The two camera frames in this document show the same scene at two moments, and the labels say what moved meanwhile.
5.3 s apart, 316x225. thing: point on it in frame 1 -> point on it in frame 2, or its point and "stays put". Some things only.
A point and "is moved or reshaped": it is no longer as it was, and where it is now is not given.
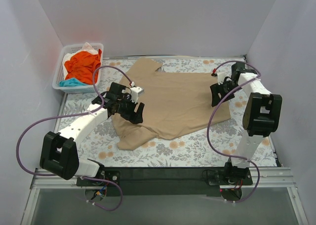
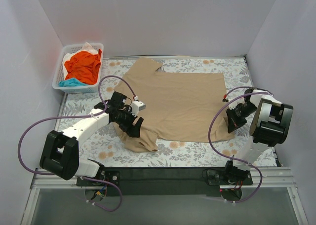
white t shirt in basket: x=87 y=47 stays put
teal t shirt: x=72 y=82 stays put
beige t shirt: x=175 y=103 is moved or reshaped
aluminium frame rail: x=262 y=178 stays put
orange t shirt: x=82 y=65 stays put
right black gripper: x=222 y=91 -> x=235 y=119
